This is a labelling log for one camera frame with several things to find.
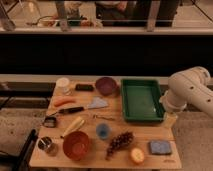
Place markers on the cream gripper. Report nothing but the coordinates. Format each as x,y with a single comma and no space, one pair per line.
170,120

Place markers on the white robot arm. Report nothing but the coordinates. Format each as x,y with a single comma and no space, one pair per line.
187,87

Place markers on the blue sponge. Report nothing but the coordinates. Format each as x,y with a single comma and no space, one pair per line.
160,147

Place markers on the green plastic tray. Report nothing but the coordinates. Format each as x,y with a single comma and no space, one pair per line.
140,100

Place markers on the halved orange fruit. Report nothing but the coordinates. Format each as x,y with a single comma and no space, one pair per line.
137,155

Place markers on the purple grape bunch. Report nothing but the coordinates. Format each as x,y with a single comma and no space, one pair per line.
121,141

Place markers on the blue cup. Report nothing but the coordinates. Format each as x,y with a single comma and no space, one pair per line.
102,131

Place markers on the purple bowl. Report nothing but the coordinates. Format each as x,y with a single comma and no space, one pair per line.
106,86

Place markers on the grey blue cloth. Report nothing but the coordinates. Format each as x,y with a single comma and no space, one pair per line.
97,103

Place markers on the wooden table board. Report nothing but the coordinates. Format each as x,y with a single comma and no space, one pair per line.
95,158

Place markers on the black rectangular block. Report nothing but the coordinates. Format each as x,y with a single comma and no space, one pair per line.
84,87

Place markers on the orange red bowl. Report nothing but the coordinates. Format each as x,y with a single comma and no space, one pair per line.
76,145

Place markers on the orange carrot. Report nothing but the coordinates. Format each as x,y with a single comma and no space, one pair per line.
61,102

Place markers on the metal cup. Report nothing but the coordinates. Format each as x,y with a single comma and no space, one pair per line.
48,146

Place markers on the black handled knife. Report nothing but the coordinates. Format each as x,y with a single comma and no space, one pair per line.
69,111

